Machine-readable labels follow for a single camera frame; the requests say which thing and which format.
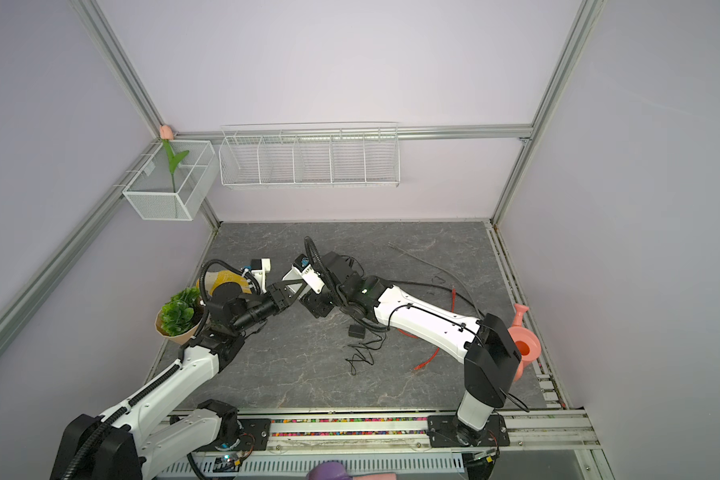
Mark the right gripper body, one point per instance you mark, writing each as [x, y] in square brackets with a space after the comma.
[325, 304]

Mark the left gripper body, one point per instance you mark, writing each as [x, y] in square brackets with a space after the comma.
[275, 304]

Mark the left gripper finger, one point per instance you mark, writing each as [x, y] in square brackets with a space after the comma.
[296, 285]
[294, 293]

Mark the black power adapter with cable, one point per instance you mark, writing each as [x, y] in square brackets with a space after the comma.
[364, 344]

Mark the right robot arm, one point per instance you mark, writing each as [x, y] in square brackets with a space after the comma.
[484, 347]

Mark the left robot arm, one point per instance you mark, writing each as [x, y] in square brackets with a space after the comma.
[128, 440]

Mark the yellow work glove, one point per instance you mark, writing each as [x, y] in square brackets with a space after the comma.
[212, 280]

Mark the potted green plant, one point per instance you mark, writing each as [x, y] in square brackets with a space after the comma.
[181, 317]

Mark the white mesh corner basket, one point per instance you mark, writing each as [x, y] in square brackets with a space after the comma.
[150, 191]

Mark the purple object at bottom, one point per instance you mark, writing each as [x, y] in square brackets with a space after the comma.
[332, 470]

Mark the artificial pink tulip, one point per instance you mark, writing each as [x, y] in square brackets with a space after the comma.
[174, 158]

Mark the pink watering can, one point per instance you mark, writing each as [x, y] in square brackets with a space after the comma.
[526, 342]

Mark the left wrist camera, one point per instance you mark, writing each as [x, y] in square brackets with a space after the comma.
[260, 269]

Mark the white wire wall basket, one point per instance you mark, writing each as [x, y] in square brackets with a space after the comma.
[310, 155]

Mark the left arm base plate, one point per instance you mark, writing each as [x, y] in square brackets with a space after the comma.
[243, 434]

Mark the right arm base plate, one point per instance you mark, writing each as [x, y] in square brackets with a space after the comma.
[446, 431]

